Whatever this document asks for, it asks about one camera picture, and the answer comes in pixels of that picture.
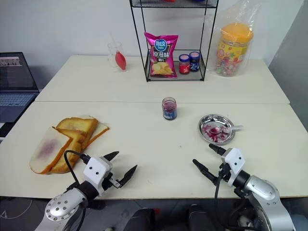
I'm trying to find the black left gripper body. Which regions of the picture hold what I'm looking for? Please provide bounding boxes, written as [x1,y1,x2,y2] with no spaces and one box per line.
[102,166,121,191]

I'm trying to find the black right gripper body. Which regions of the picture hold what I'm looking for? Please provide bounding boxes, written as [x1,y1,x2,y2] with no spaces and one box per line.
[216,163,233,185]

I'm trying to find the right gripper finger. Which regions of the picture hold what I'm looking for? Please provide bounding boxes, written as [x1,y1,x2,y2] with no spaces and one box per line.
[192,158,219,186]
[208,143,227,157]

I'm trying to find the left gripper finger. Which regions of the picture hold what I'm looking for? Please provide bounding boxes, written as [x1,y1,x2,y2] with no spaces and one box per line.
[119,165,138,187]
[103,151,120,163]

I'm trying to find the white bread slice orange crust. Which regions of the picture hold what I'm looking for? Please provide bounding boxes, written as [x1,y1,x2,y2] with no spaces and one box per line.
[80,115,110,148]

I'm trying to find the toasted brown bread slice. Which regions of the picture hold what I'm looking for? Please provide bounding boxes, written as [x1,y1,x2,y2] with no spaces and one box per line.
[56,128,88,156]
[49,150,82,174]
[55,117,99,140]

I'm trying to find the open glass jam jar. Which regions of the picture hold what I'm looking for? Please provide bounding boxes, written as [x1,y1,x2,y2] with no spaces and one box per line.
[161,97,177,121]

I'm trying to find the toast bread slices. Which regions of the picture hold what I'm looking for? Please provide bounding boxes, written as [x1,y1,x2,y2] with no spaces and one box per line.
[29,127,73,175]

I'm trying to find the round metal plate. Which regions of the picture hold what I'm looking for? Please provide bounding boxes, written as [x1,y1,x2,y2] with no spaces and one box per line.
[198,114,236,146]

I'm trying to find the clear plastic spoon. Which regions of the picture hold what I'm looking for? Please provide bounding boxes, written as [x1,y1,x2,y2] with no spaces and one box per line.
[208,125,244,135]

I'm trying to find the dark rounded shape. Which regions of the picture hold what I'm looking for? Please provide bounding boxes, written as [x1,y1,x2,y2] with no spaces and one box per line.
[131,208,157,231]
[188,204,214,231]

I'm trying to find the blue label jar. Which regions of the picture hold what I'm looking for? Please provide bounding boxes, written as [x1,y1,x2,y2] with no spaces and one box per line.
[189,51,201,73]

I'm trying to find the red label jar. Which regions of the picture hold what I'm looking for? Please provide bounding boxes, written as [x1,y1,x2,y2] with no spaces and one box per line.
[178,54,191,76]

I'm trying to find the red rubber bulb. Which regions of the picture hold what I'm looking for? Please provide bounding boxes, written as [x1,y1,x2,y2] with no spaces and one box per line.
[115,50,128,71]

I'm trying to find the clear glass cup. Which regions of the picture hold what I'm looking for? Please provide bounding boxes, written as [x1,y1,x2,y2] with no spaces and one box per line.
[107,42,128,72]

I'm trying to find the candy jar orange lid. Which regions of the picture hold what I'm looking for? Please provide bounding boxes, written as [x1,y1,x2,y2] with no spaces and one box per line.
[216,23,254,77]

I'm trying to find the pink potato chips bag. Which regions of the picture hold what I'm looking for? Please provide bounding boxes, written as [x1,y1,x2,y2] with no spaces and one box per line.
[143,31,179,79]

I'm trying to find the thin white straw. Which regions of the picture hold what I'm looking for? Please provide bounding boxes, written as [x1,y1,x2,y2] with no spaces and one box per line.
[110,32,120,52]

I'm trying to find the open laptop computer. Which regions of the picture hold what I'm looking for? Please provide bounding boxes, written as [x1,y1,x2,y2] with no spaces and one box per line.
[0,51,40,124]

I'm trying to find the candy jar in plastic bag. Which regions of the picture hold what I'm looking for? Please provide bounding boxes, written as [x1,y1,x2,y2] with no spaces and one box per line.
[204,1,263,78]

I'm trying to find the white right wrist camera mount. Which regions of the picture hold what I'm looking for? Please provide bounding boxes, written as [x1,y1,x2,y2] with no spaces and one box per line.
[220,148,246,187]

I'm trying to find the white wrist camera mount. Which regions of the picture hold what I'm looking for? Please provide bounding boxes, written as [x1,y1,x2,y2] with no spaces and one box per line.
[220,148,246,187]
[83,156,114,193]

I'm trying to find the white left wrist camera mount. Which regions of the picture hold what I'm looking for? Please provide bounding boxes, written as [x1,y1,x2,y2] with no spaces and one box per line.
[83,156,114,193]

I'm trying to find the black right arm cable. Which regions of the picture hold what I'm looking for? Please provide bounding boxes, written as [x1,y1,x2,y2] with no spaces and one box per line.
[213,166,223,217]

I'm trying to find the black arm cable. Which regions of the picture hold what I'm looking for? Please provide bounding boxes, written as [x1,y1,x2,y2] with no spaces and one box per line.
[63,150,91,191]
[213,166,223,217]

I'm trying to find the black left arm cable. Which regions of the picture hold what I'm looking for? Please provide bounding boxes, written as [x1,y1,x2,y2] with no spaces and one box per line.
[63,150,91,191]

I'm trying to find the black wire shelf rack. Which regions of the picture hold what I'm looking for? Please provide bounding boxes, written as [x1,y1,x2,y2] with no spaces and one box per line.
[129,0,219,83]

